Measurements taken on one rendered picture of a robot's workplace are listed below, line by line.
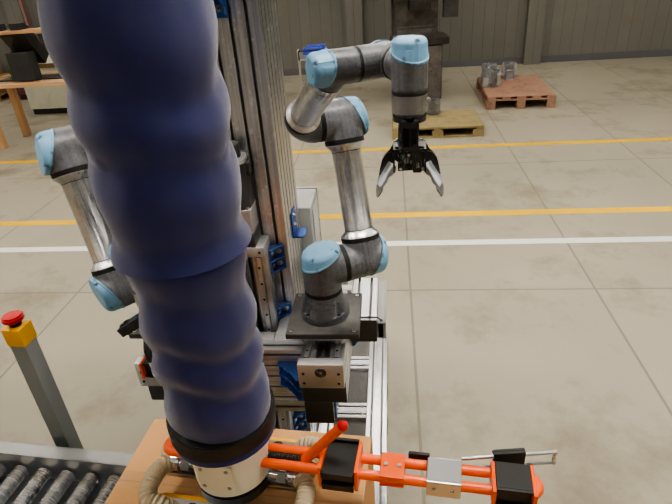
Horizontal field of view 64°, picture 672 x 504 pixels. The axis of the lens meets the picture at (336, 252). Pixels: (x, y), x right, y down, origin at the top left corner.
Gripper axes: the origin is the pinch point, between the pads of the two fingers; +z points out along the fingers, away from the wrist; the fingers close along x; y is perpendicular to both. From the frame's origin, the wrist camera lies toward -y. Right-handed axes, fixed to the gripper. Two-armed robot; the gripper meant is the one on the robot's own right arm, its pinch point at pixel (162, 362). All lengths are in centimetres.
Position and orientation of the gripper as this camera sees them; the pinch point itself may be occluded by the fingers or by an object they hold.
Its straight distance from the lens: 157.3
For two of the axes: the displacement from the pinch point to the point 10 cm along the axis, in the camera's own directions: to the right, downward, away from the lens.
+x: 1.8, -4.8, 8.6
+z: 0.8, 8.8, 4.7
